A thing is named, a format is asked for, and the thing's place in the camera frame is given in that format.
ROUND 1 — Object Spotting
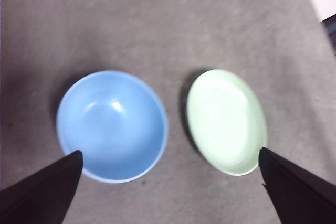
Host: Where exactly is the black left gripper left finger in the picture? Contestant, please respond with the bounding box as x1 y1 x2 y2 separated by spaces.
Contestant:
0 150 84 224

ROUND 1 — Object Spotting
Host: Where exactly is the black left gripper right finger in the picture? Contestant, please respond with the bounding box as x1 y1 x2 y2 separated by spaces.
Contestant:
258 147 336 224

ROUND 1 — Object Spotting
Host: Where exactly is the blue ribbed bowl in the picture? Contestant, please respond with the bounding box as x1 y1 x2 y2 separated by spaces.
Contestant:
56 70 169 184

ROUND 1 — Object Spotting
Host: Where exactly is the pale green plate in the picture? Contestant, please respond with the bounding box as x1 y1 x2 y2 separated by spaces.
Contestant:
185 68 268 176

